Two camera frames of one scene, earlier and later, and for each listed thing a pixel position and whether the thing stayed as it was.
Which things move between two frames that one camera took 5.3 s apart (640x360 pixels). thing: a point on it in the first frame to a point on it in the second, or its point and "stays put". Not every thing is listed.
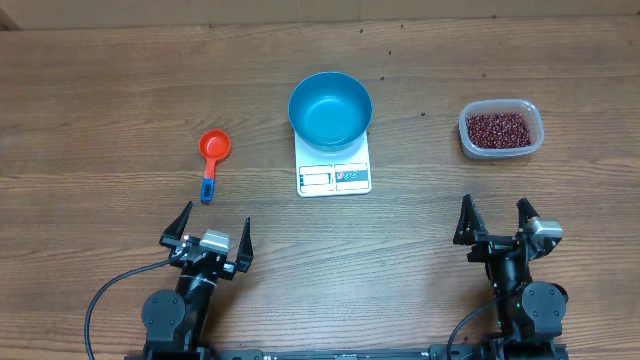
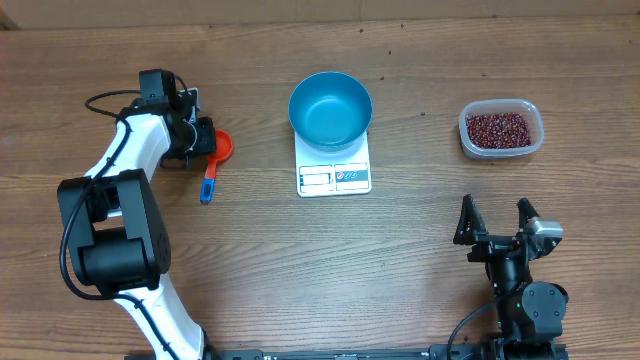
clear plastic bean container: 496,128 stays put
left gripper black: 243,260 to 208,142
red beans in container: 498,130 stays put
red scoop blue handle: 213,144 stays put
